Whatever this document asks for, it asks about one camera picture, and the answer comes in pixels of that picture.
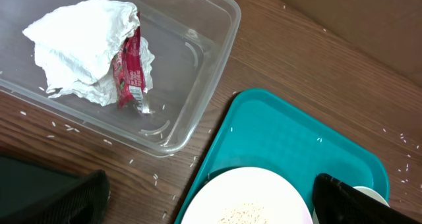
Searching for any white paper napkin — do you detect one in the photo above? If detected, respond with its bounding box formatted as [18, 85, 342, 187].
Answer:
[22, 0, 155, 106]

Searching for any teal serving tray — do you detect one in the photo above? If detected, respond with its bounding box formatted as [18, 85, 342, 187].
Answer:
[175, 89, 390, 223]

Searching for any black plastic tray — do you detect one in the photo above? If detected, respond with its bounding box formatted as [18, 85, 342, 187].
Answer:
[1, 155, 80, 223]

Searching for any pale green bowl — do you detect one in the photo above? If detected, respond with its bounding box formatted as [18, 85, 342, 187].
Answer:
[312, 186, 389, 224]

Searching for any red sauce packet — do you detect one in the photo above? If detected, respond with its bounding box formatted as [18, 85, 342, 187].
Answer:
[111, 27, 151, 114]

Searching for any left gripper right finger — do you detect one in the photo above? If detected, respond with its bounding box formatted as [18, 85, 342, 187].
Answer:
[312, 173, 421, 224]

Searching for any large white dinner plate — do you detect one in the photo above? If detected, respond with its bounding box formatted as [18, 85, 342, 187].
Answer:
[181, 167, 313, 224]

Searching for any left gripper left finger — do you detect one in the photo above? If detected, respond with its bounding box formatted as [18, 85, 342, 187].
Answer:
[18, 170, 110, 224]

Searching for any clear plastic waste bin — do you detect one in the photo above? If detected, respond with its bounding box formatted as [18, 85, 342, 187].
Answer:
[1, 0, 241, 157]

